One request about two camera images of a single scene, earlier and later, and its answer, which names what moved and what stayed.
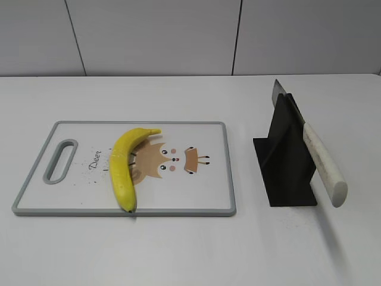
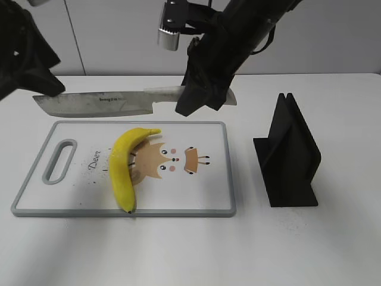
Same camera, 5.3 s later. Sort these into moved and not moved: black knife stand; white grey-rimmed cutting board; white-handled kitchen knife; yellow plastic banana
Moved: white-handled kitchen knife
Not moved: yellow plastic banana; white grey-rimmed cutting board; black knife stand
